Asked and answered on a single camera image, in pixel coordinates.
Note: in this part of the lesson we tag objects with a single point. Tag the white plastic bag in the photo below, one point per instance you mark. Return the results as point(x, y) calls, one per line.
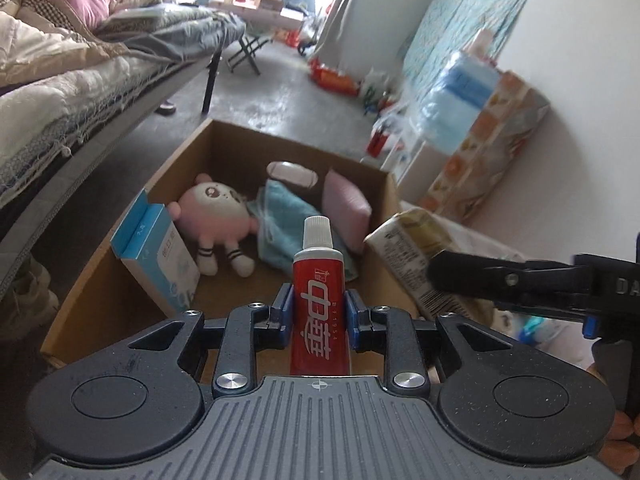
point(377, 85)

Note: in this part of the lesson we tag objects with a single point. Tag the blue and white carton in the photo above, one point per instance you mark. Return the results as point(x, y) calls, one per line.
point(160, 260)

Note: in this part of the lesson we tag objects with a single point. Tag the light blue checked cloth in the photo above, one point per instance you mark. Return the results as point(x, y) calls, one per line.
point(285, 230)

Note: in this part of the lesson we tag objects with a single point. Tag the grey blanket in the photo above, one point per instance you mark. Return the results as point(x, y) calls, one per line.
point(175, 27)

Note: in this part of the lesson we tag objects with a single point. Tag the red toothpaste tube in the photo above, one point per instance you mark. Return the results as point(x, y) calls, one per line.
point(320, 310)

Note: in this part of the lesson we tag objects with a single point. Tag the teal patterned wall cloth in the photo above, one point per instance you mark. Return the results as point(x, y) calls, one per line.
point(465, 15)

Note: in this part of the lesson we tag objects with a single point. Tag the grey window curtain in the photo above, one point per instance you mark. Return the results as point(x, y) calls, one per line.
point(350, 15)

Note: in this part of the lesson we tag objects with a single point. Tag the bed with dark frame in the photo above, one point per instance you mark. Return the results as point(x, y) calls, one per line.
point(125, 95)

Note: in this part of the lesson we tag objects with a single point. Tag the pink round plush toy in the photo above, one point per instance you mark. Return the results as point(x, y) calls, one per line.
point(215, 210)

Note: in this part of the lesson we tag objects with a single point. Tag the red bottle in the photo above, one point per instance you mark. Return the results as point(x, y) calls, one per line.
point(377, 142)

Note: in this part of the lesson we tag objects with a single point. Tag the slipper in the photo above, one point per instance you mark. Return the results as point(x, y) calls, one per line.
point(166, 108)

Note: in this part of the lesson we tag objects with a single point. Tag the yellowish tissue pack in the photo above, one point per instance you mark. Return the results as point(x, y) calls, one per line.
point(410, 255)

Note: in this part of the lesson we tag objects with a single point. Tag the white folding table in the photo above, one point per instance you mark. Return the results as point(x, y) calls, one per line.
point(260, 10)

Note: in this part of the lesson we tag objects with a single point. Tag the white water dispenser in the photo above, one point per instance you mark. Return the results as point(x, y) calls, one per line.
point(407, 155)

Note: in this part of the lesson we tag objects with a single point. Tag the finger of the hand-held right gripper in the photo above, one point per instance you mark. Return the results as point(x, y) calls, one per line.
point(500, 275)
point(550, 315)

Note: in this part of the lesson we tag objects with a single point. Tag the white oval case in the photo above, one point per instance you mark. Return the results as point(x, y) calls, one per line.
point(292, 173)

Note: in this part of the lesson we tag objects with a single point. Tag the folding stool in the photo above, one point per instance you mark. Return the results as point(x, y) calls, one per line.
point(247, 52)

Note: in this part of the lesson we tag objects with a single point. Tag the red packages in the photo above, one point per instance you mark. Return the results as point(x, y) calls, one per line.
point(335, 77)

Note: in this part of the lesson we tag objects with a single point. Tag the brown cardboard box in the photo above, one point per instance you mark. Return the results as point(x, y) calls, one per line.
point(240, 145)

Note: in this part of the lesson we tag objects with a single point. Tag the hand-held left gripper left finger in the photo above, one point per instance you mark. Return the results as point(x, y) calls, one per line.
point(284, 315)

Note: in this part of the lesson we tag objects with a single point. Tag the person's right hand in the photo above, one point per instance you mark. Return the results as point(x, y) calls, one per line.
point(622, 425)

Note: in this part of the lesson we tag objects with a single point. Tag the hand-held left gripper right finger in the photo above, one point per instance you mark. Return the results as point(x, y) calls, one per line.
point(356, 320)

